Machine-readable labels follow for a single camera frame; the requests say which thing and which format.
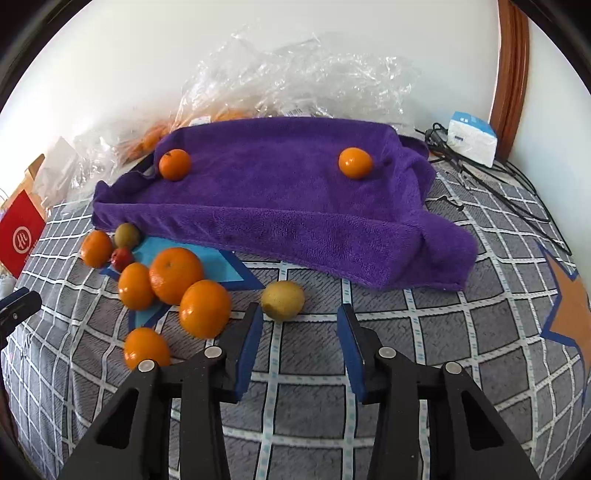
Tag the purple towel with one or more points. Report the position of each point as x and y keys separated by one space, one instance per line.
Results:
x=277 y=189

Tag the white plastic bag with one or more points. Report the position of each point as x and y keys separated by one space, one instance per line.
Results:
x=62 y=166

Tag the small green fruit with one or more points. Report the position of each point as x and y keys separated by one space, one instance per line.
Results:
x=127 y=235

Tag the black power plug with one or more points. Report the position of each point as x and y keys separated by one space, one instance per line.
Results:
x=436 y=136

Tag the small orange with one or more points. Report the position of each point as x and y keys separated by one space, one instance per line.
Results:
x=135 y=287
x=355 y=162
x=97 y=249
x=147 y=348
x=205 y=308

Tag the white and blue tissue pack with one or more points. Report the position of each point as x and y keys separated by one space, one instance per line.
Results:
x=473 y=136

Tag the orange with green stem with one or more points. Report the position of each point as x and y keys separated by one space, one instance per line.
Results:
x=174 y=164

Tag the grey checked bedsheet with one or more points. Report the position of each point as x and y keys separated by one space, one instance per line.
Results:
x=438 y=332

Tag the red box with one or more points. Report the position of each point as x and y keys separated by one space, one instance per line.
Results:
x=21 y=233

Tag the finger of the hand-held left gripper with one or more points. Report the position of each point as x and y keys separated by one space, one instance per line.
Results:
x=18 y=307

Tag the brown cardboard box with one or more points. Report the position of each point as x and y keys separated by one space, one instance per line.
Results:
x=32 y=173

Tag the brown wooden door frame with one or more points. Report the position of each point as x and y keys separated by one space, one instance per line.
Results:
x=510 y=69

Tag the yellow-green round fruit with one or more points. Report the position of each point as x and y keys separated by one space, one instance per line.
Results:
x=282 y=300

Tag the clear plastic bag with oranges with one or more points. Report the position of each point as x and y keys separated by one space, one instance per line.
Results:
x=129 y=141

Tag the small red fruit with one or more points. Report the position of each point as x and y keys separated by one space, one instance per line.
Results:
x=122 y=259

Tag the large orange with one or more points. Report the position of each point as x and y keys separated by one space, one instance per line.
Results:
x=175 y=274

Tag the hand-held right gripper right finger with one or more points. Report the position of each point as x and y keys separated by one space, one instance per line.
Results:
x=353 y=355

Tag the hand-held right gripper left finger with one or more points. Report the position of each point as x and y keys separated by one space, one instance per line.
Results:
x=248 y=353

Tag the crumpled clear plastic bag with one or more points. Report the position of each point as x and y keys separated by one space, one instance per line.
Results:
x=295 y=74

